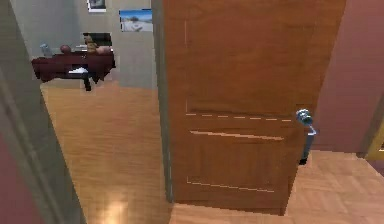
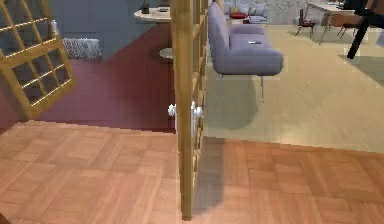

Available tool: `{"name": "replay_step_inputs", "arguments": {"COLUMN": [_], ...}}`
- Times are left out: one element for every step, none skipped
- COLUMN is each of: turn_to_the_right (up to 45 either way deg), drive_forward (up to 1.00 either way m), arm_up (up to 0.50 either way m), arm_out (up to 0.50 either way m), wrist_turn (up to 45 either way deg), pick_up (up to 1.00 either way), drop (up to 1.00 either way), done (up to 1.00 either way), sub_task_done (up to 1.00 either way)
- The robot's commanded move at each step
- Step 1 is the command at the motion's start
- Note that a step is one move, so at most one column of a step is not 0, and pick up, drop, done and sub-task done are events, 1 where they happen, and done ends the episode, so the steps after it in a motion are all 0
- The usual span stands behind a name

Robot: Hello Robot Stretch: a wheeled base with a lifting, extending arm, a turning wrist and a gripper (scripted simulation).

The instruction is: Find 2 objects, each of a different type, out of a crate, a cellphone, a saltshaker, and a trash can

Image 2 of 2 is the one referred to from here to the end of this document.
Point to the red round cushion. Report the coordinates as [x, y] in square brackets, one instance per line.
[238, 15]

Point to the pale dining table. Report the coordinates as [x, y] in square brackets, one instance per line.
[328, 11]

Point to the dark small plant pot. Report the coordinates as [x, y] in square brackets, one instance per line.
[145, 7]

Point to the grey ribbed radiator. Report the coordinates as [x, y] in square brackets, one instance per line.
[81, 48]

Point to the white round door knob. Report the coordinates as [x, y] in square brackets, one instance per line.
[196, 111]
[171, 109]

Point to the wooden glass-paned room door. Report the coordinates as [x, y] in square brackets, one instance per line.
[31, 63]
[185, 100]

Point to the grey sofa with cushions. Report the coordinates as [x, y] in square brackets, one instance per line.
[248, 10]

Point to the brown wooden chair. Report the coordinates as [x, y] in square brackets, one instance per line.
[346, 25]

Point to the round cream table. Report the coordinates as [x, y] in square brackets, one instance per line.
[155, 15]

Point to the dark brown chair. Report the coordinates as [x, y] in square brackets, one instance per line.
[305, 21]

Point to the small cellphone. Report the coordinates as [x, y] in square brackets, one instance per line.
[255, 42]

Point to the purple sofa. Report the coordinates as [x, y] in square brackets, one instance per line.
[245, 55]

